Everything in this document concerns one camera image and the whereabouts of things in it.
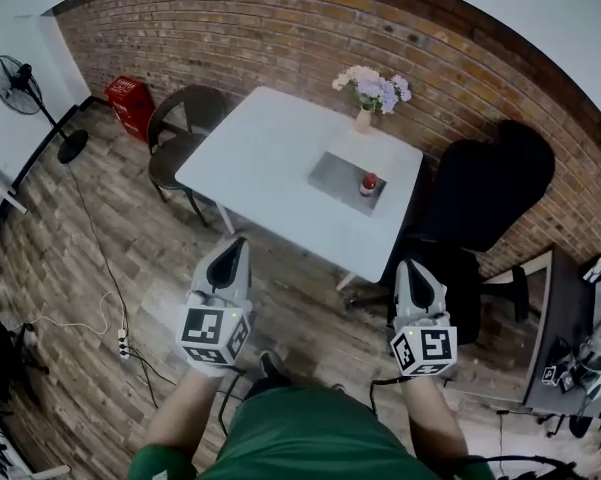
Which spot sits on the person's green clothing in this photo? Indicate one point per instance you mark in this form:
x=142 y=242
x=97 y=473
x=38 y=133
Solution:
x=310 y=438

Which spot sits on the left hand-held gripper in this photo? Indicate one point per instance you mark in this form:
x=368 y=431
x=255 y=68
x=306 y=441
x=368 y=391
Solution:
x=205 y=328

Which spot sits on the beige vase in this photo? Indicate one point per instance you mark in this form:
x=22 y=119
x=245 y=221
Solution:
x=362 y=122

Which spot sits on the person's left forearm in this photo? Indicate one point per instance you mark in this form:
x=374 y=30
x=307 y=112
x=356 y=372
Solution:
x=185 y=413

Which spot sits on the spare white gripper device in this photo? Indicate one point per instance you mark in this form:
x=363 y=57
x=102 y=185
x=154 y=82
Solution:
x=595 y=363

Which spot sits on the dark desk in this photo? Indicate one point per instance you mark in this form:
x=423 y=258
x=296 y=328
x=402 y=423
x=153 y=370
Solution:
x=555 y=318

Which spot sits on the red crate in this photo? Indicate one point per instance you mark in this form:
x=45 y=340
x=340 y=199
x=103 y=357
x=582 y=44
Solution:
x=130 y=105

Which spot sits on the small red-capped bottle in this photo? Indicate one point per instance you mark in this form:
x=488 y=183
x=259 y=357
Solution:
x=369 y=184

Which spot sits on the person's right forearm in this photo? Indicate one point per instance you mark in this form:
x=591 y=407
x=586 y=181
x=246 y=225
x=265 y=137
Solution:
x=432 y=418

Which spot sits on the black standing fan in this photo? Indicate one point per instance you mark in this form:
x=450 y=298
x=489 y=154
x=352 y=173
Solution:
x=15 y=85

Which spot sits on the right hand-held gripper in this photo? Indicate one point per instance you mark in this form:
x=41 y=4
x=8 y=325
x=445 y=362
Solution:
x=427 y=345

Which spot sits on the brown round chair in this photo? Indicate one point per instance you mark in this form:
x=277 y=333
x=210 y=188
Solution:
x=180 y=138

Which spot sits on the purple white flower bouquet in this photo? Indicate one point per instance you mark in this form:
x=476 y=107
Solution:
x=375 y=88

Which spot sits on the black office chair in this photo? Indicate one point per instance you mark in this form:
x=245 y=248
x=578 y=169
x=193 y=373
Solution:
x=485 y=188

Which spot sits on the small black white object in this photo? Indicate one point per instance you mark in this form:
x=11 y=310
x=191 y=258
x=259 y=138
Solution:
x=595 y=269

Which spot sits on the black tripod stand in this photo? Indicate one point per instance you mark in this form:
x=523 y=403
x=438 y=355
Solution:
x=0 y=358

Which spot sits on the person's black shoe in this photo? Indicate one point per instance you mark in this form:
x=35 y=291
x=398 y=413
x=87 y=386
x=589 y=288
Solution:
x=272 y=368

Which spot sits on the white power strip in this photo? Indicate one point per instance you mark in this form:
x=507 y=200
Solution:
x=123 y=342

